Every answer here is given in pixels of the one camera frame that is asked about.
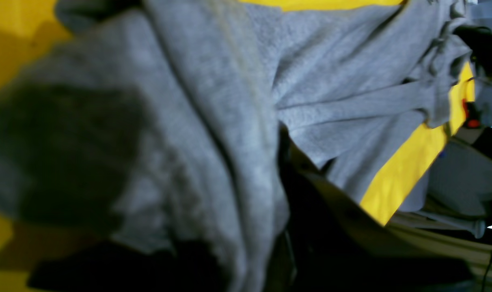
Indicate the yellow table cloth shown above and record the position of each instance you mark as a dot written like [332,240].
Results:
[28,28]

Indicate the grey t-shirt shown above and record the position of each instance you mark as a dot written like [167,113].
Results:
[158,122]

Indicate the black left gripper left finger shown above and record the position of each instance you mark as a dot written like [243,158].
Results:
[111,267]

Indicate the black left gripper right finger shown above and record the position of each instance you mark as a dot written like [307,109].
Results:
[330,244]

